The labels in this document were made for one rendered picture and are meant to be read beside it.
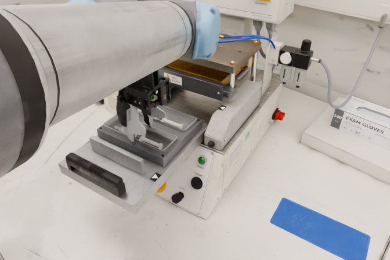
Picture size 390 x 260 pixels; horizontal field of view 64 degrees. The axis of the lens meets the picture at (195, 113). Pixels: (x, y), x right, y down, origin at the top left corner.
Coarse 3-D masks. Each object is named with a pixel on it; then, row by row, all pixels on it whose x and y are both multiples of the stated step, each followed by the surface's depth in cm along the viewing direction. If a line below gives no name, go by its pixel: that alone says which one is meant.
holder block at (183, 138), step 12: (108, 132) 74; (168, 132) 74; (180, 132) 74; (192, 132) 75; (120, 144) 73; (132, 144) 71; (180, 144) 72; (144, 156) 70; (156, 156) 68; (168, 156) 69
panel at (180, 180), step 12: (192, 156) 82; (204, 156) 80; (180, 168) 84; (192, 168) 82; (204, 168) 81; (168, 180) 87; (180, 180) 85; (204, 180) 81; (156, 192) 89; (168, 192) 87; (192, 192) 83; (204, 192) 81; (180, 204) 86; (192, 204) 84
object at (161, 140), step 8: (112, 120) 77; (120, 128) 74; (152, 128) 74; (136, 136) 71; (144, 136) 71; (152, 136) 71; (160, 136) 71; (168, 136) 71; (152, 144) 69; (160, 144) 69; (168, 144) 69
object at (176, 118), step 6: (138, 108) 81; (162, 108) 81; (168, 108) 81; (168, 114) 78; (174, 114) 78; (180, 114) 78; (186, 114) 78; (162, 120) 76; (168, 120) 76; (174, 120) 76; (180, 120) 76; (186, 120) 76; (192, 120) 76; (180, 126) 75; (186, 126) 74
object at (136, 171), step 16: (96, 144) 70; (112, 144) 75; (192, 144) 75; (64, 160) 70; (96, 160) 70; (112, 160) 70; (128, 160) 66; (144, 160) 70; (176, 160) 70; (80, 176) 67; (128, 176) 66; (144, 176) 66; (160, 176) 66; (96, 192) 66; (112, 192) 63; (128, 192) 63; (144, 192) 63; (128, 208) 62
